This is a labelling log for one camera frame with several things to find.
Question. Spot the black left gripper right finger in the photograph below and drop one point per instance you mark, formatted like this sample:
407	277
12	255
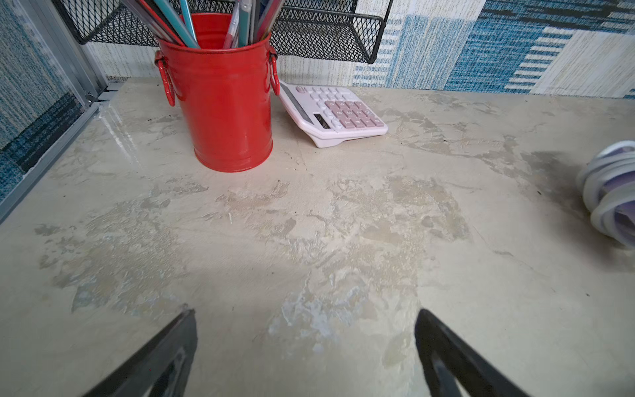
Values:
451	366

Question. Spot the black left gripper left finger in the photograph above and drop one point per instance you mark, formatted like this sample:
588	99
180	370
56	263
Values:
159	368

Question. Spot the purple power strip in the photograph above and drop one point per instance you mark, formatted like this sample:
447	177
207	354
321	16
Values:
618	219

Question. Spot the pink white calculator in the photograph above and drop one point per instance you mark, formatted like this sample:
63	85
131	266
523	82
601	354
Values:
330	115

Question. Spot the red metal pencil cup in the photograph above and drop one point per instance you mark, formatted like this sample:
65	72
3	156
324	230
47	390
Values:
225	98

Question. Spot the pencils in red cup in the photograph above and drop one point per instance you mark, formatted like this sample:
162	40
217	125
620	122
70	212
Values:
247	24

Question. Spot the black wire mesh shelf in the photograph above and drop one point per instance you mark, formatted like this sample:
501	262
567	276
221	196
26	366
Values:
324	30

